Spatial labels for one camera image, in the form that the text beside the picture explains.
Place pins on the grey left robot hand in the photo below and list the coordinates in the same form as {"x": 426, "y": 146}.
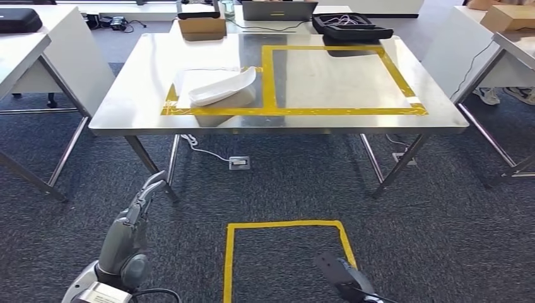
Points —
{"x": 123, "y": 246}

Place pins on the clear water bottle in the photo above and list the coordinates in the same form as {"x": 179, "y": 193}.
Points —
{"x": 228, "y": 7}

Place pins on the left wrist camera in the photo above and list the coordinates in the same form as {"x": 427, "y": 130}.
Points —
{"x": 104, "y": 295}

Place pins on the white curved plastic part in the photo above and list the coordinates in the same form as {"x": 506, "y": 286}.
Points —
{"x": 221, "y": 90}

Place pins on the black closed carry case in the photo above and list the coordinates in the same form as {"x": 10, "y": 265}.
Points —
{"x": 18, "y": 21}

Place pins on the silver floor socket box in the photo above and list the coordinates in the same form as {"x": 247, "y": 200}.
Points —
{"x": 239, "y": 163}
{"x": 403, "y": 159}

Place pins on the brown cardboard box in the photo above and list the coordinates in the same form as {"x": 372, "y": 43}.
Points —
{"x": 508, "y": 16}
{"x": 202, "y": 26}

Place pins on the person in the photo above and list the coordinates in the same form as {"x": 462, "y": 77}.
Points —
{"x": 487, "y": 96}

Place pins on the yellow floor tape square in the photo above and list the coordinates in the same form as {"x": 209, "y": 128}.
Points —
{"x": 284, "y": 225}

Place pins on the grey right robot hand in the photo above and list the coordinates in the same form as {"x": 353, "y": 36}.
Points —
{"x": 357, "y": 280}

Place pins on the black remote controller with screen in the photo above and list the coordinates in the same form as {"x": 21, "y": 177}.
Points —
{"x": 198, "y": 15}

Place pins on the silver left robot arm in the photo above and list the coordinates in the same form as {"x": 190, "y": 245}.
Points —
{"x": 85, "y": 276}

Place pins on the large yellow tape rectangle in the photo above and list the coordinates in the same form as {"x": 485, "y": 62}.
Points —
{"x": 334, "y": 111}

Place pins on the stainless steel workbench table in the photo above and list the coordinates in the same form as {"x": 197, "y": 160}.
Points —
{"x": 518, "y": 46}
{"x": 334, "y": 83}
{"x": 16, "y": 54}

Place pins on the grey laptop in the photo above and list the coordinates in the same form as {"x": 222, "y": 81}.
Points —
{"x": 280, "y": 11}

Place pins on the black chair base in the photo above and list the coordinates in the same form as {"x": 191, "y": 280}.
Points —
{"x": 51, "y": 100}

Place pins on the black foam-lined case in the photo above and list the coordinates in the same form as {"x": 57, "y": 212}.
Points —
{"x": 355, "y": 33}

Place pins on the small yellow tape rectangle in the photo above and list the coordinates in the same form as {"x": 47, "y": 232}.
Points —
{"x": 184, "y": 111}

